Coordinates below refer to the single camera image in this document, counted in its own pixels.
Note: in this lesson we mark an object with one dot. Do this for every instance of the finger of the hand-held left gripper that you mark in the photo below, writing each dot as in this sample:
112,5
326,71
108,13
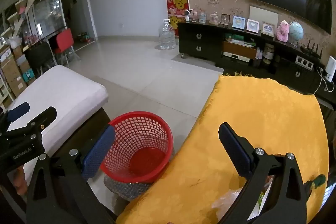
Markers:
18,111
44,115

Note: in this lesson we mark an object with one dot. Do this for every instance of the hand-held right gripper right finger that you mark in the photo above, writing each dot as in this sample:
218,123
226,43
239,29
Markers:
236,150

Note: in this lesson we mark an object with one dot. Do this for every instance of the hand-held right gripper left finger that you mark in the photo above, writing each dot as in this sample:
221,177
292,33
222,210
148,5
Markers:
98,153

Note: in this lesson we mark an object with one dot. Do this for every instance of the red plastic mesh basket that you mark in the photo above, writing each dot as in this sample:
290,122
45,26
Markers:
147,161

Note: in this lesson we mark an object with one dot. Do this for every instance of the clear plastic bag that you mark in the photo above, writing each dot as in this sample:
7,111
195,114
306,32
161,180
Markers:
228,199

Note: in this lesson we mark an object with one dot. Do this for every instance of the green snack packet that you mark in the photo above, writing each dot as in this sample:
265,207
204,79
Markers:
316,181

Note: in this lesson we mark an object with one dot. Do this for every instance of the person's left hand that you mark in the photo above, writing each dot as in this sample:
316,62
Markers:
20,182

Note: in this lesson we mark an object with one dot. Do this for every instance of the white cushioned sofa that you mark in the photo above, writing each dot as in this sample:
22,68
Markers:
65,90

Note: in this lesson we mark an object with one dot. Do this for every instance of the stack of cardboard boxes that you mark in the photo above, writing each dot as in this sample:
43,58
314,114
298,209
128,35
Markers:
13,74

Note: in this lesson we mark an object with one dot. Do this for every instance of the yellow tablecloth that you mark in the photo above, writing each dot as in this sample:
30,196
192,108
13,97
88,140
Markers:
249,108

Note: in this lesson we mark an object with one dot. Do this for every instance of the clear bubble wrap sheet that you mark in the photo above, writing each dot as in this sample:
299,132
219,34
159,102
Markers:
126,188

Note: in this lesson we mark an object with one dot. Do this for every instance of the black chair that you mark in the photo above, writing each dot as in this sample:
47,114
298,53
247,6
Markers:
39,53

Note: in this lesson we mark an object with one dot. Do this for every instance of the red chair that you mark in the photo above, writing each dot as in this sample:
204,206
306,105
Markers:
64,39

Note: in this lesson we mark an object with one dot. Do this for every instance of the colourful toy boxes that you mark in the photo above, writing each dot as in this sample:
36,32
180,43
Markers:
84,36

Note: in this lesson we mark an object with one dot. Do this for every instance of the white set-top box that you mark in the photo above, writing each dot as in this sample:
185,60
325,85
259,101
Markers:
236,57

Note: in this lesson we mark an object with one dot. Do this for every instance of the small white bottle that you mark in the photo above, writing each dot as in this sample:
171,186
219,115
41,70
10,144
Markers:
258,53

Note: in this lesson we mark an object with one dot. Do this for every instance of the round tin canister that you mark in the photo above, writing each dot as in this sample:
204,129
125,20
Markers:
268,52

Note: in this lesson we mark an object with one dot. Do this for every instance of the glass partition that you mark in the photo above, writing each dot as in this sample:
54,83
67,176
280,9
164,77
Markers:
44,8

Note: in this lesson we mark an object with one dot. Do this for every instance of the white socket panel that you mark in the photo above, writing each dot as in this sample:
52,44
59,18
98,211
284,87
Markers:
304,61

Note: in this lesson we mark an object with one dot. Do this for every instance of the green game box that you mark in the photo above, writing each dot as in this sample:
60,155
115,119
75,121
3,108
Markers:
237,37

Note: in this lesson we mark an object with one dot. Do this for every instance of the black television cabinet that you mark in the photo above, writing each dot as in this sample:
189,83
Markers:
189,37

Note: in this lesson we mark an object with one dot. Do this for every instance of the black antenna router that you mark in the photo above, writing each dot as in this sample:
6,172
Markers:
311,50

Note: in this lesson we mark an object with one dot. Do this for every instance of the white upright device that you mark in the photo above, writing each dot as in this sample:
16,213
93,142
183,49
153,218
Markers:
331,67

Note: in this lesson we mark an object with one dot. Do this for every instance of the pink plush toy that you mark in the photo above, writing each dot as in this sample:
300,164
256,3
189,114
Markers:
282,31

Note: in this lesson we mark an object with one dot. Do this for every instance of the light blue globe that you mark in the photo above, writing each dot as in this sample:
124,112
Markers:
296,30

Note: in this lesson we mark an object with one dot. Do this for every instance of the glass dome ornament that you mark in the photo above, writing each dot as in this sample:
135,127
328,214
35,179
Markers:
202,16
214,18

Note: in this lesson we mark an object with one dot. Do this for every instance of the clear large water bottle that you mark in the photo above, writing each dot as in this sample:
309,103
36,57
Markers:
167,35

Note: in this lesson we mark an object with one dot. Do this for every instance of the white rectangular panel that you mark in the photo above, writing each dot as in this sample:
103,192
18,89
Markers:
262,12

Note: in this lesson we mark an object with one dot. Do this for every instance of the pink figurine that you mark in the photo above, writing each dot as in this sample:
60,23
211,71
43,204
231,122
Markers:
194,14

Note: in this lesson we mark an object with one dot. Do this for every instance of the white picture frame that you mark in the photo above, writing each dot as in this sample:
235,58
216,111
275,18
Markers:
252,26

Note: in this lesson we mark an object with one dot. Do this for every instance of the wooden picture frame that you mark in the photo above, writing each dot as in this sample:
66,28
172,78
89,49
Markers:
267,29

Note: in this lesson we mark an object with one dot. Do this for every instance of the blue picture frame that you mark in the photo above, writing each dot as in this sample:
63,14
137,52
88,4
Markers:
239,23

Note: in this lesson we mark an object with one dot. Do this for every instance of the dark picture frame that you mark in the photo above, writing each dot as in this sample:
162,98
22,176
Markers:
225,19

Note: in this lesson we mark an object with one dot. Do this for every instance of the white security camera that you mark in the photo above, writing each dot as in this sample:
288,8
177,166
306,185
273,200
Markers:
187,15

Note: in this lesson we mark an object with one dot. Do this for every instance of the red festive wall poster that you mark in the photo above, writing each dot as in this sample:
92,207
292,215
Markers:
178,3

